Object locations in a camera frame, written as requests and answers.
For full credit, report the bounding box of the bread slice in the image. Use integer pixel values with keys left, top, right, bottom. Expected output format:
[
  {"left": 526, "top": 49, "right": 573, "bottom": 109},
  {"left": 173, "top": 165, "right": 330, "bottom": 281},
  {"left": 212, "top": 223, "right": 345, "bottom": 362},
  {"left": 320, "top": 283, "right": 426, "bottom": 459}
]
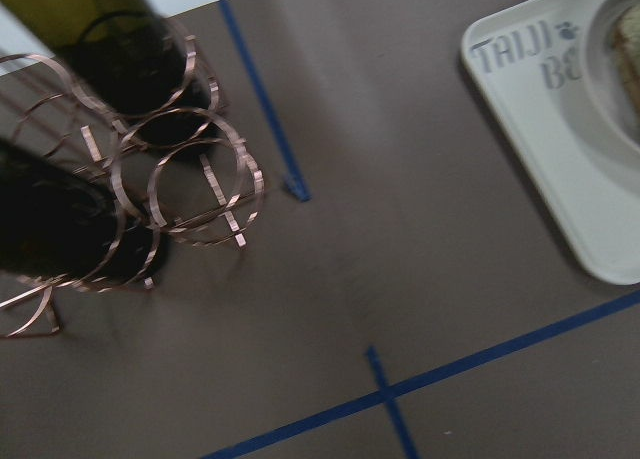
[{"left": 605, "top": 3, "right": 639, "bottom": 144}]

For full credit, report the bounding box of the white round plate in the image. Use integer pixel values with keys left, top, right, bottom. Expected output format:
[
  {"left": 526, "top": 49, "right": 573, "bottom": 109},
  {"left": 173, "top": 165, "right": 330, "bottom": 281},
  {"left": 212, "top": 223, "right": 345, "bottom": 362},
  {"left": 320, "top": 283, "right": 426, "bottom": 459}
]
[{"left": 564, "top": 0, "right": 639, "bottom": 180}]

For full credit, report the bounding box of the cream bear tray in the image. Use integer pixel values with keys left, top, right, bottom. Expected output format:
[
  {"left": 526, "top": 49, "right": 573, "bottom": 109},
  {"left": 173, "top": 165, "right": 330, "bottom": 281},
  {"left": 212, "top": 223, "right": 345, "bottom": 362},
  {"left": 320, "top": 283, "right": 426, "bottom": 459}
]
[{"left": 461, "top": 0, "right": 639, "bottom": 285}]

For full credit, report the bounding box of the copper wire bottle rack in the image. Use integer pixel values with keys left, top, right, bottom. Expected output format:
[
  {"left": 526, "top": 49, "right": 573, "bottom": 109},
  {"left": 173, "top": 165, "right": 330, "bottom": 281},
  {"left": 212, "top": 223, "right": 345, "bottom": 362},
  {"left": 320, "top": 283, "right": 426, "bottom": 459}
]
[{"left": 1, "top": 20, "right": 265, "bottom": 340}]

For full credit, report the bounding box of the dark wine bottle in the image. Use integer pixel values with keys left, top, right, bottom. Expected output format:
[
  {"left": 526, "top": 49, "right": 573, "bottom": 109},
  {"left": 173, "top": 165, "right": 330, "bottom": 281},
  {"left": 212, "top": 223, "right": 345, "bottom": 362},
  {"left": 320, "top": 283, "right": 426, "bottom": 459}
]
[
  {"left": 1, "top": 139, "right": 169, "bottom": 282},
  {"left": 1, "top": 0, "right": 217, "bottom": 146}
]

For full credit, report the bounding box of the dark wine bottle upper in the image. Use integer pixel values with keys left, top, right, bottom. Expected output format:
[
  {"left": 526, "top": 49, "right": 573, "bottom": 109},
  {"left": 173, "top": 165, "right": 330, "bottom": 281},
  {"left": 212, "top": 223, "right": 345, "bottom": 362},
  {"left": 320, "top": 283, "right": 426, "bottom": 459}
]
[{"left": 1, "top": 139, "right": 169, "bottom": 282}]

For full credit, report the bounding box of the dark wine bottle lower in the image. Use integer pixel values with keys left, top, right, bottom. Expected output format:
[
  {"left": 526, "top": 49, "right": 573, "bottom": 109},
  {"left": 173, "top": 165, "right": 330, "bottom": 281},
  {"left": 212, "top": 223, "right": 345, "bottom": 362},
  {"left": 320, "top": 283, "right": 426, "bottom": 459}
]
[{"left": 1, "top": 0, "right": 217, "bottom": 146}]

